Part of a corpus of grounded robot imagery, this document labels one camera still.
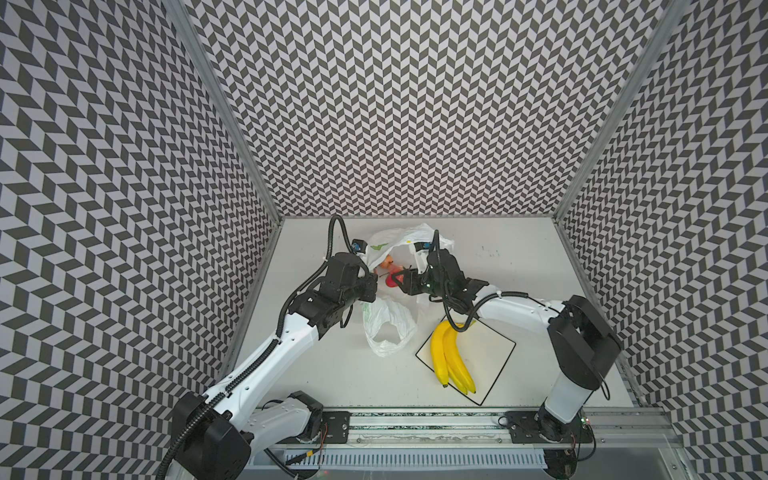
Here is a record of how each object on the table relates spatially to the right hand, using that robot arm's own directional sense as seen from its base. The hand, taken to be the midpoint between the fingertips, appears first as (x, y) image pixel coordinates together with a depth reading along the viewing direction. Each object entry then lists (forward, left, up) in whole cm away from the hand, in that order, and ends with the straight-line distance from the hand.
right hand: (396, 284), depth 85 cm
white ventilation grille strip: (-40, -3, -13) cm, 42 cm away
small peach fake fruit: (+15, +3, -9) cm, 18 cm away
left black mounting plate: (-34, +16, -12) cm, 39 cm away
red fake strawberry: (0, +2, +2) cm, 3 cm away
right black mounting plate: (-34, -31, -13) cm, 48 cm away
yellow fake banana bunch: (-19, -13, -7) cm, 24 cm away
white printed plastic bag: (-14, +2, +2) cm, 14 cm away
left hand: (-2, +7, +7) cm, 10 cm away
